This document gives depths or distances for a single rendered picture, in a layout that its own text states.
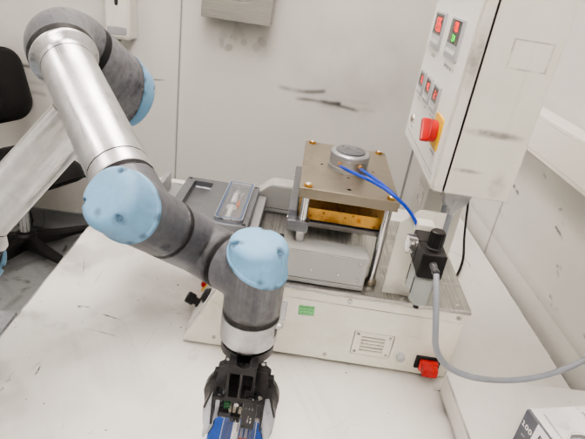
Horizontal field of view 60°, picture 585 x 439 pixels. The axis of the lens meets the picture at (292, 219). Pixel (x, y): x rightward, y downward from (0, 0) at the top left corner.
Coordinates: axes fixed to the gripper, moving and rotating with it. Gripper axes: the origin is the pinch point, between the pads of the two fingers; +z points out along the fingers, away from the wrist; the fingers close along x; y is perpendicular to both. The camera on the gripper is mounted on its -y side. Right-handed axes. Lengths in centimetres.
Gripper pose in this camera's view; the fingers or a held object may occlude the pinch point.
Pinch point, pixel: (237, 428)
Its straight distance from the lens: 85.5
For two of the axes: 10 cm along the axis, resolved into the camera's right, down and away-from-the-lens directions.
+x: 9.9, 1.5, 0.1
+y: -0.6, 4.5, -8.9
